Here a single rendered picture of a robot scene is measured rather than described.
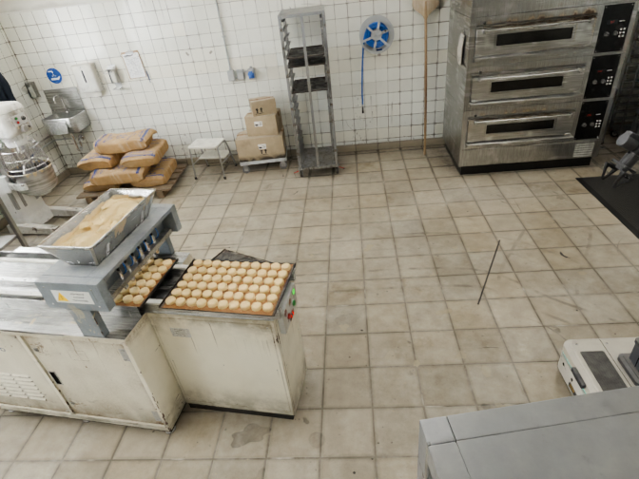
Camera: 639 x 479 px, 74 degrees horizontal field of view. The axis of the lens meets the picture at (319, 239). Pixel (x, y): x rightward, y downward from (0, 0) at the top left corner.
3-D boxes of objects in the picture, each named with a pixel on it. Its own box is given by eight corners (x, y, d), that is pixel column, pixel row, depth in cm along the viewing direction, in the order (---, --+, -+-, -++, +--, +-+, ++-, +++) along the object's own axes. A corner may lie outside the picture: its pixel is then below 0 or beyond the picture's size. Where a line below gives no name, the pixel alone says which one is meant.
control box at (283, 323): (280, 334, 214) (275, 314, 206) (291, 301, 233) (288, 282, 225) (286, 334, 213) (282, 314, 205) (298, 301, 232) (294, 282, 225)
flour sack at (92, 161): (111, 171, 512) (106, 158, 503) (79, 174, 516) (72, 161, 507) (135, 148, 572) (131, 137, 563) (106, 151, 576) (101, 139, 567)
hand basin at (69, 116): (125, 143, 594) (94, 62, 535) (112, 155, 563) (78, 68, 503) (59, 149, 604) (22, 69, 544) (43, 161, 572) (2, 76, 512)
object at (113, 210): (47, 258, 194) (40, 246, 190) (115, 201, 237) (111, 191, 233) (97, 259, 188) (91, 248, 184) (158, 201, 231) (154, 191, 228)
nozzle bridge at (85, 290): (65, 335, 209) (32, 281, 190) (143, 250, 267) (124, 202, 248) (124, 340, 202) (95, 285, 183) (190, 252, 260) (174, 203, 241)
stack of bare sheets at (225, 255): (197, 275, 382) (196, 272, 381) (225, 251, 410) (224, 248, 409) (249, 292, 355) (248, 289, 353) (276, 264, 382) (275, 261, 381)
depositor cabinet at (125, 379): (-2, 415, 276) (-82, 322, 230) (71, 334, 334) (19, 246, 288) (175, 440, 248) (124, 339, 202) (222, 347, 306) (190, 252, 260)
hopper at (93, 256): (49, 270, 196) (35, 246, 189) (119, 210, 241) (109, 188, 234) (103, 273, 190) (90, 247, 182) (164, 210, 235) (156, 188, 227)
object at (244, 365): (187, 411, 263) (139, 304, 214) (210, 367, 291) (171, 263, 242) (297, 425, 248) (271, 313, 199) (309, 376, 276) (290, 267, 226)
